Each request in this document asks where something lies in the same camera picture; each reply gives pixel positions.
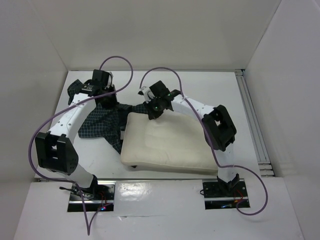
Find dark blue checkered pillowcase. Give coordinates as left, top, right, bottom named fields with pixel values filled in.
left=66, top=79, right=151, bottom=154

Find cream white pillow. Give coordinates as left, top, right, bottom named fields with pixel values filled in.
left=120, top=112, right=218, bottom=173

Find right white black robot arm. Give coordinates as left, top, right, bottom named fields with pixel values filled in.
left=138, top=81, right=240, bottom=196

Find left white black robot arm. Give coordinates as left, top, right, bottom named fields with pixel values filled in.
left=35, top=69, right=117, bottom=200

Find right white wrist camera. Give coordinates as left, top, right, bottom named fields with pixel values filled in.
left=138, top=86, right=154, bottom=103

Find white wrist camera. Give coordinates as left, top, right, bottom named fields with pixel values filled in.
left=138, top=86, right=154, bottom=103
left=106, top=72, right=113, bottom=89

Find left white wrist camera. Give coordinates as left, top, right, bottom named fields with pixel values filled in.
left=106, top=72, right=113, bottom=89

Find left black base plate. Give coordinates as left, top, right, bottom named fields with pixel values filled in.
left=59, top=180, right=116, bottom=213

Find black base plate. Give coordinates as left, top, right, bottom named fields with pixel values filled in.
left=59, top=180, right=116, bottom=213
left=199, top=179, right=250, bottom=210

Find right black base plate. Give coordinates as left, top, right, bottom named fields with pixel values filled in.
left=199, top=179, right=250, bottom=210

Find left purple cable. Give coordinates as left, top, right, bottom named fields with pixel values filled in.
left=28, top=55, right=134, bottom=236

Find purple cable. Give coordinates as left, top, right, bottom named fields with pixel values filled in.
left=28, top=55, right=134, bottom=236
left=139, top=67, right=269, bottom=215

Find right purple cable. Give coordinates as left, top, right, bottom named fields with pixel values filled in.
left=139, top=67, right=269, bottom=215

